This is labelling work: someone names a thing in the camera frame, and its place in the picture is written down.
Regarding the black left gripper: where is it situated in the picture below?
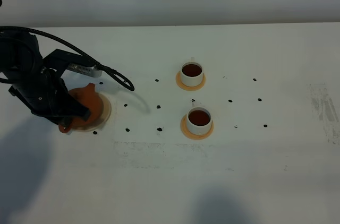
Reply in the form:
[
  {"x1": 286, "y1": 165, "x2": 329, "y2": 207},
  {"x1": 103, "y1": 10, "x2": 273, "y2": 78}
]
[{"x1": 8, "y1": 68, "x2": 91, "y2": 126}]

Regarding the near orange coaster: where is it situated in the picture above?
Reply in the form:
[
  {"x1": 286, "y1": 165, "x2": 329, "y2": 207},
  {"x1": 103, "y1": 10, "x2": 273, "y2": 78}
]
[{"x1": 180, "y1": 115, "x2": 214, "y2": 140}]

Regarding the brown clay teapot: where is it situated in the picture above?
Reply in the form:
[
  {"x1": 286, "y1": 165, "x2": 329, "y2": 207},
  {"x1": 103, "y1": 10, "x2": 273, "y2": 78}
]
[{"x1": 58, "y1": 83, "x2": 104, "y2": 133}]

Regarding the large beige round coaster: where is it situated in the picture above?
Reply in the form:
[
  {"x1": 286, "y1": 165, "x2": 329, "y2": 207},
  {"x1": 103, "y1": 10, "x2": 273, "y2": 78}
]
[{"x1": 72, "y1": 93, "x2": 112, "y2": 132}]

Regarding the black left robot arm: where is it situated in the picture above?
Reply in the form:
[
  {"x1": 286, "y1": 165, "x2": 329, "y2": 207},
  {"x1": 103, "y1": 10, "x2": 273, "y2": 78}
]
[{"x1": 1, "y1": 30, "x2": 94, "y2": 126}]

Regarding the white teacup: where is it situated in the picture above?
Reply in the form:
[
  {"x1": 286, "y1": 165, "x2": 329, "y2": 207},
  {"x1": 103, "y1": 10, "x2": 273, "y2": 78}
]
[
  {"x1": 180, "y1": 57, "x2": 203, "y2": 88},
  {"x1": 186, "y1": 104, "x2": 213, "y2": 135}
]

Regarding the orange coaster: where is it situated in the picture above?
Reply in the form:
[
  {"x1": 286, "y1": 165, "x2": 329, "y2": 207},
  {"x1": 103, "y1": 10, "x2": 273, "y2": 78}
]
[
  {"x1": 180, "y1": 115, "x2": 214, "y2": 140},
  {"x1": 175, "y1": 71, "x2": 207, "y2": 91}
]

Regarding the far white teacup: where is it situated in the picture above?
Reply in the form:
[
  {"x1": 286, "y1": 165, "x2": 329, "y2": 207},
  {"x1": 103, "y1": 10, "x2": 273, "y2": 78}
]
[{"x1": 180, "y1": 57, "x2": 203, "y2": 88}]

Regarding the near white teacup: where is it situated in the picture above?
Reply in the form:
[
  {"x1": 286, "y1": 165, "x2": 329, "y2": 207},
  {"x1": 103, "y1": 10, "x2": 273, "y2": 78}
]
[{"x1": 186, "y1": 104, "x2": 213, "y2": 135}]

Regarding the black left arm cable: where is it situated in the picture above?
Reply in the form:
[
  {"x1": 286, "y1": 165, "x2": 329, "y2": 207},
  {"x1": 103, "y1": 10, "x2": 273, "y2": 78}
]
[{"x1": 0, "y1": 0, "x2": 135, "y2": 92}]

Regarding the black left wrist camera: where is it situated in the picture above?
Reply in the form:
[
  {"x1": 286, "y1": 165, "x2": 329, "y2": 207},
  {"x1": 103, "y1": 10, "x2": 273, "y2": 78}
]
[{"x1": 43, "y1": 49, "x2": 102, "y2": 78}]

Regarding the far orange coaster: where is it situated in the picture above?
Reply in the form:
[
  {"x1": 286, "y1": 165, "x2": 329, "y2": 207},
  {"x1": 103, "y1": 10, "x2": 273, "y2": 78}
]
[{"x1": 175, "y1": 71, "x2": 207, "y2": 91}]

